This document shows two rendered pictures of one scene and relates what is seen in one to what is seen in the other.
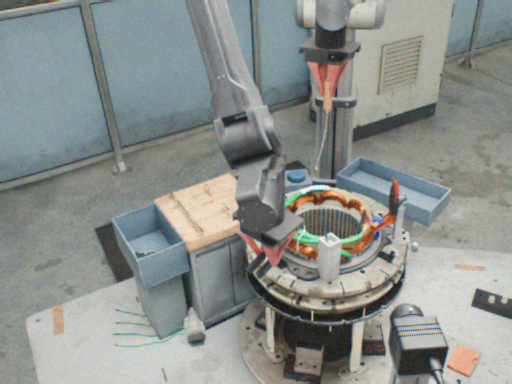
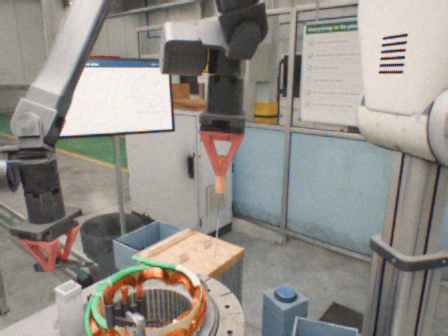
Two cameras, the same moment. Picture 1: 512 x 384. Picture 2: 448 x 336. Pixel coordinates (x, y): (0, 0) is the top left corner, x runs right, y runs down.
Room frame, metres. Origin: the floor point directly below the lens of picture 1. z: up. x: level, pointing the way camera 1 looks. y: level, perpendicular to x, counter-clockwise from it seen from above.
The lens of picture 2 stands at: (0.72, -0.63, 1.50)
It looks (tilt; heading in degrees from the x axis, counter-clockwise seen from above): 15 degrees down; 66
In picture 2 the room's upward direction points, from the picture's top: straight up
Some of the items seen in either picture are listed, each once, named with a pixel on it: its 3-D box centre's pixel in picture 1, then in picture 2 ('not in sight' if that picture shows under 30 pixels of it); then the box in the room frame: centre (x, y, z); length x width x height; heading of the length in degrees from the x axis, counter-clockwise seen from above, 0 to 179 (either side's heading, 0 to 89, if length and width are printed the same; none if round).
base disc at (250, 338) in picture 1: (321, 330); not in sight; (0.81, -0.13, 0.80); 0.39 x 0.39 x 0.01
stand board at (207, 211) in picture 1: (210, 209); (191, 255); (0.96, 0.11, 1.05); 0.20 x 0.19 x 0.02; 119
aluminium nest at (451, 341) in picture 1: (452, 361); not in sight; (0.71, -0.41, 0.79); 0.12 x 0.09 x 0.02; 141
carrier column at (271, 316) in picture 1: (271, 320); not in sight; (0.76, -0.02, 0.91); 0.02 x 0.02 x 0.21
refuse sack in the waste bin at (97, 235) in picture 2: not in sight; (113, 248); (0.89, 1.52, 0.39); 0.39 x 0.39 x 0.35
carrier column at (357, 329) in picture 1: (356, 339); not in sight; (0.69, -0.19, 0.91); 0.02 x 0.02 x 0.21
